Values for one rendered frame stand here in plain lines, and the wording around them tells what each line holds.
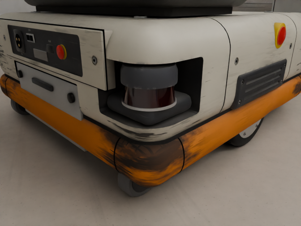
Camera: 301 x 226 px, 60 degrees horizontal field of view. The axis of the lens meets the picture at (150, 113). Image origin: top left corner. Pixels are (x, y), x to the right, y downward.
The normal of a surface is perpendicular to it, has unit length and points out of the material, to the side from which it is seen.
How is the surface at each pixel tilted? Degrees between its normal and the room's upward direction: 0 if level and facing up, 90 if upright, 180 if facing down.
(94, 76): 90
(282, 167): 0
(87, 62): 90
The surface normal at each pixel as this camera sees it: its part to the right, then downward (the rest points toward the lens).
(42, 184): 0.00, -0.92
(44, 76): -0.71, 0.27
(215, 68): 0.70, 0.27
